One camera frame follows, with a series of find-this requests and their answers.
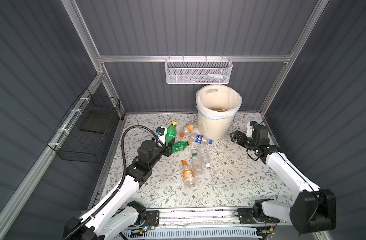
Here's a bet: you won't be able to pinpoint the green soda bottle yellow cap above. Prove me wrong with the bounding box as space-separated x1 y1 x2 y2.
165 121 178 147

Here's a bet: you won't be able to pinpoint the clear bottle white cap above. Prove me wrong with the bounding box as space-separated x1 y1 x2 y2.
198 145 211 169

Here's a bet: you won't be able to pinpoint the clear bottle green cap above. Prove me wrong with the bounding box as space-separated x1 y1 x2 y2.
191 153 204 177

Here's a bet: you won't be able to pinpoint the clear bottle orange label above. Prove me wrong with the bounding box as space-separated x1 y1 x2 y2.
182 161 197 188

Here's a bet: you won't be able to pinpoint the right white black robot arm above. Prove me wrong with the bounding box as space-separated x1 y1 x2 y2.
230 121 337 235

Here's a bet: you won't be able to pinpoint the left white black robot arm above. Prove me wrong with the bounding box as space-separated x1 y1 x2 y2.
63 139 176 240

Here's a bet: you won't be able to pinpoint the Pepsi bottle near bin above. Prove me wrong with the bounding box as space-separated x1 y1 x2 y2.
189 134 214 146

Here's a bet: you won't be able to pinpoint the white ribbed trash bin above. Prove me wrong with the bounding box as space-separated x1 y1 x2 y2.
196 85 243 140

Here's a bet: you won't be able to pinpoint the small bottle orange cap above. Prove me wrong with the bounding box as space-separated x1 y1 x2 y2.
179 124 195 138

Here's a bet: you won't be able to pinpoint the items in white basket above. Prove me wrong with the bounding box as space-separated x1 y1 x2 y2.
188 74 229 84

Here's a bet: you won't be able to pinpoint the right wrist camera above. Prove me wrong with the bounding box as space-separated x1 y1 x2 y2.
246 121 259 138

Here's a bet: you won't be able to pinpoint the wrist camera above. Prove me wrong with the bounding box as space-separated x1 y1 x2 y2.
156 127 167 144
246 121 259 138

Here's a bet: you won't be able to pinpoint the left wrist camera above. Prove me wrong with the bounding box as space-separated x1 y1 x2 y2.
156 127 167 144

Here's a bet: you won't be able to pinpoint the black corrugated cable conduit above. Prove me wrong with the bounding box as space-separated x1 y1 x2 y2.
62 125 166 240

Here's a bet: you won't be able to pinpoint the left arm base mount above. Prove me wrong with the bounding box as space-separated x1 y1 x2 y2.
129 210 161 229

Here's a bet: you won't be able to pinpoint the white wire wall basket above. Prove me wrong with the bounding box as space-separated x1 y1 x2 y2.
164 57 233 85

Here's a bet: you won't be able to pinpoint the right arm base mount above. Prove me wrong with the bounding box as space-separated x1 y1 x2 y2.
236 208 280 225

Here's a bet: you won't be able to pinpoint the aluminium front rail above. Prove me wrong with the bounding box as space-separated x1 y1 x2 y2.
77 206 319 229

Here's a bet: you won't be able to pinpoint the black wire wall basket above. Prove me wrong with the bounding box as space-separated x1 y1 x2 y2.
47 89 122 164

